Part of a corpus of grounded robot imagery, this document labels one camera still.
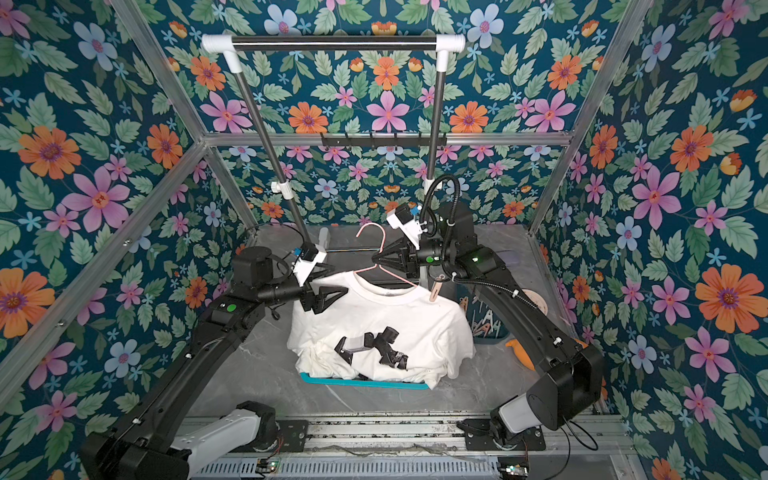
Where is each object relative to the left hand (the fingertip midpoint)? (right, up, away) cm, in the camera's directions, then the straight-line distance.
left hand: (340, 278), depth 69 cm
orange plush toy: (+49, -23, +16) cm, 57 cm away
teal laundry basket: (+7, -27, +5) cm, 28 cm away
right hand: (+11, +7, -5) cm, 14 cm away
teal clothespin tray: (+40, -17, +22) cm, 49 cm away
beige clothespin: (+22, -2, -4) cm, 23 cm away
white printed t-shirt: (+23, -14, +1) cm, 27 cm away
